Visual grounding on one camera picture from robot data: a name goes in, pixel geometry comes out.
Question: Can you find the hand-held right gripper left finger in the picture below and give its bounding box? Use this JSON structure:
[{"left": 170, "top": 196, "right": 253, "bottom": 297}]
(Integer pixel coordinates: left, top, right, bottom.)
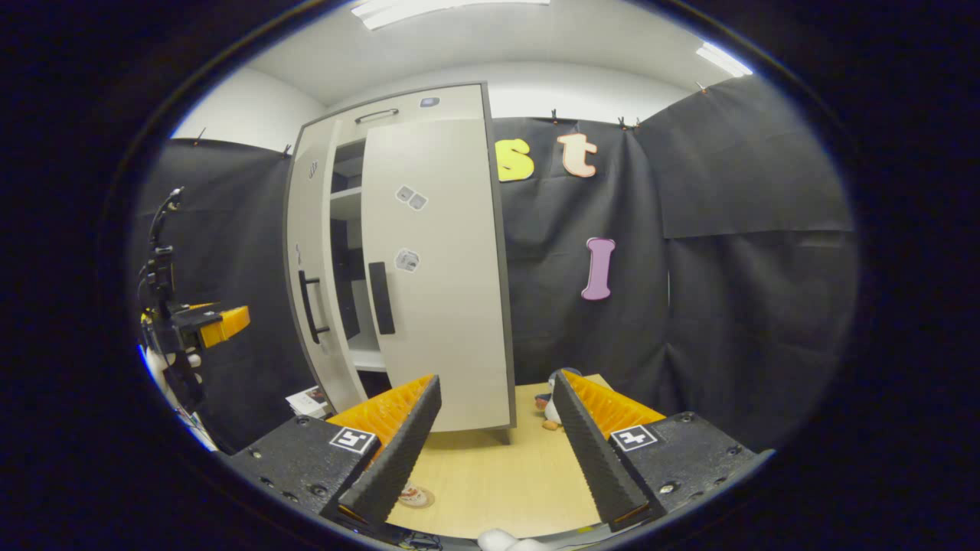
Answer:
[{"left": 230, "top": 373, "right": 442, "bottom": 533}]

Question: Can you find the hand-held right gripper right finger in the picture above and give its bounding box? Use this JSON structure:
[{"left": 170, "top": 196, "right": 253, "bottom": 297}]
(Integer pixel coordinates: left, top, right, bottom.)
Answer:
[{"left": 551, "top": 371, "right": 774, "bottom": 533}]

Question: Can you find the white cabinet door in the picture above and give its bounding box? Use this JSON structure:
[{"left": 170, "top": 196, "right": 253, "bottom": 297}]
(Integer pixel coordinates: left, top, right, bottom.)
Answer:
[
  {"left": 285, "top": 121, "right": 368, "bottom": 414},
  {"left": 361, "top": 119, "right": 512, "bottom": 433}
]

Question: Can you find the white and grey cabinet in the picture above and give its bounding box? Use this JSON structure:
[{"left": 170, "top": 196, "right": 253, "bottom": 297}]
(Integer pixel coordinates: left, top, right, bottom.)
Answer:
[{"left": 283, "top": 82, "right": 515, "bottom": 446}]

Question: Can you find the penguin plush toy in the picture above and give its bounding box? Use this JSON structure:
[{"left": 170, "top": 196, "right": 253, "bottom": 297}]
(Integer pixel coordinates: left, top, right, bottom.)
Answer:
[{"left": 534, "top": 369, "right": 583, "bottom": 431}]

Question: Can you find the white book with portrait cover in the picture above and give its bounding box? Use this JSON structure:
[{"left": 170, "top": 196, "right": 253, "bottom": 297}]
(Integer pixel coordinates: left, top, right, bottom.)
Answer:
[{"left": 286, "top": 386, "right": 332, "bottom": 418}]

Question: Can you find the black backdrop cloth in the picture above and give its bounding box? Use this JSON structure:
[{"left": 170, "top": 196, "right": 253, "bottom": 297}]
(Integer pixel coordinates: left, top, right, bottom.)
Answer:
[{"left": 130, "top": 74, "right": 858, "bottom": 452}]

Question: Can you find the long ceiling light panel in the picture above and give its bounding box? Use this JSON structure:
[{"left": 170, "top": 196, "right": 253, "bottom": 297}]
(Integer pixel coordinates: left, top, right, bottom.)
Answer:
[{"left": 351, "top": 0, "right": 550, "bottom": 31}]

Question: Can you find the small ceiling light panel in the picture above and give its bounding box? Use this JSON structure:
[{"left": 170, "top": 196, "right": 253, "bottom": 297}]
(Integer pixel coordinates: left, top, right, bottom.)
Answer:
[{"left": 695, "top": 42, "right": 753, "bottom": 77}]

